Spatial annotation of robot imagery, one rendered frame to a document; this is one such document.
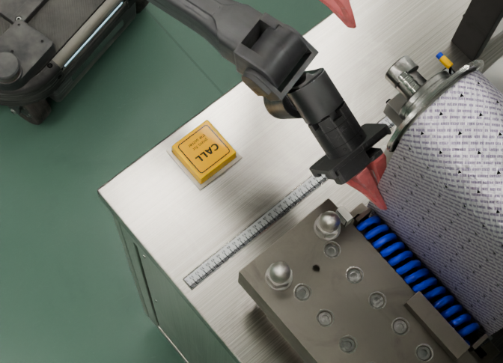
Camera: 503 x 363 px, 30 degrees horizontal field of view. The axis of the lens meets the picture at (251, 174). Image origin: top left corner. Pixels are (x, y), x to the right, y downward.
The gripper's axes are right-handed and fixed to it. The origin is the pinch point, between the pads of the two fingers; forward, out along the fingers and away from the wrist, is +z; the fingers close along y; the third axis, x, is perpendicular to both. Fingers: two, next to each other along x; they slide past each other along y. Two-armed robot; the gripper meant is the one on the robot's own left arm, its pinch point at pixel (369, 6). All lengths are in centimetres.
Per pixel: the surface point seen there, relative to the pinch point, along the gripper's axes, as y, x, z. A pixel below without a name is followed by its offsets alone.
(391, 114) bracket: -2.6, -11.9, 18.6
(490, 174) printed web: 1.9, 11.9, 19.1
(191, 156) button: 16.6, -38.7, 17.7
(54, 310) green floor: 45, -122, 63
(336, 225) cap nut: 11.2, -12.4, 26.9
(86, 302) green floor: 38, -120, 66
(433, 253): 4.4, -4.5, 34.3
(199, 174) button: 17.5, -36.8, 20.1
